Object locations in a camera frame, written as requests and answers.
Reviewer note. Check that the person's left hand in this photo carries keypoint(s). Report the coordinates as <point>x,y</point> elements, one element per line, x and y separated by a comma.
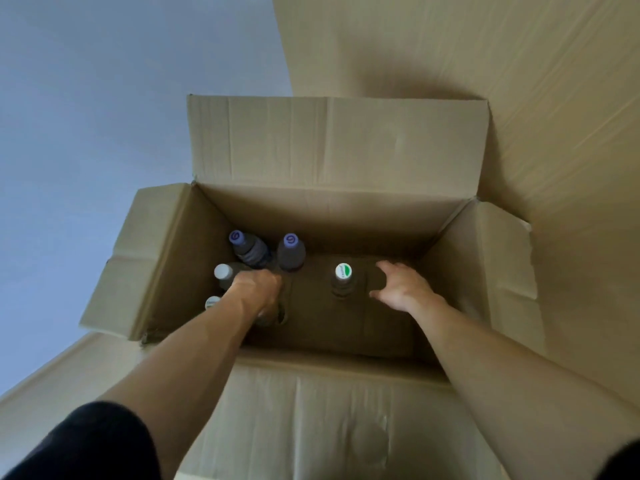
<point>252,292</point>

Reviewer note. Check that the person's left fingers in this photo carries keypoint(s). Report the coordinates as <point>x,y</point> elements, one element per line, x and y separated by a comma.
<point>276,297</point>

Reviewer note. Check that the purple cap drink bottle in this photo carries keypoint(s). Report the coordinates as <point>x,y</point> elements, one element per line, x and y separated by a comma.
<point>291,255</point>
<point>251,250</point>

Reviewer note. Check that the person's right thumb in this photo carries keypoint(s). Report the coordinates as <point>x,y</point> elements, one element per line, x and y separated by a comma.
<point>382,294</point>

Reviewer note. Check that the green white cap bottle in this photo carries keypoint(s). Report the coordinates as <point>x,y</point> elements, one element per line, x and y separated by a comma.
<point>343,275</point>

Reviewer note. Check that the person's right hand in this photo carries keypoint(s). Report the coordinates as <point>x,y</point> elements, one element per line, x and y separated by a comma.
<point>407,289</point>

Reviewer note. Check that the black right sleeve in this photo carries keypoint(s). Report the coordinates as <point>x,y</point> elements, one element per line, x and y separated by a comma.
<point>622,462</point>

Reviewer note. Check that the person's right forearm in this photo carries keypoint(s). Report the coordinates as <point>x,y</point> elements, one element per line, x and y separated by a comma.
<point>500,374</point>

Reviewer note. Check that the open brown cardboard box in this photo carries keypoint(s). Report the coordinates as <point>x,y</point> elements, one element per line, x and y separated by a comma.
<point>340,144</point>

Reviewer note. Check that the pale cap drink bottle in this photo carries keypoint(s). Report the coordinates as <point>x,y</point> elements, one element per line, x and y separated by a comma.
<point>212,302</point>

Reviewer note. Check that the black sleeve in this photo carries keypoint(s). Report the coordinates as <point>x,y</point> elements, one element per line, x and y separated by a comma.
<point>622,462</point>
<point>85,444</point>

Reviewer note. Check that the white cap drink bottle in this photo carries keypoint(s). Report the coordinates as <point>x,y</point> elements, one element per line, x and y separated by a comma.
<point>224,272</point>

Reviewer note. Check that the person's left forearm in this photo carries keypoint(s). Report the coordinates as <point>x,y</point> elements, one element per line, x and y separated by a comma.
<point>190,359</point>

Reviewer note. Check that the black left sleeve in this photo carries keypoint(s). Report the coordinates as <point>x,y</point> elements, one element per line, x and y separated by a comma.
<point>85,444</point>

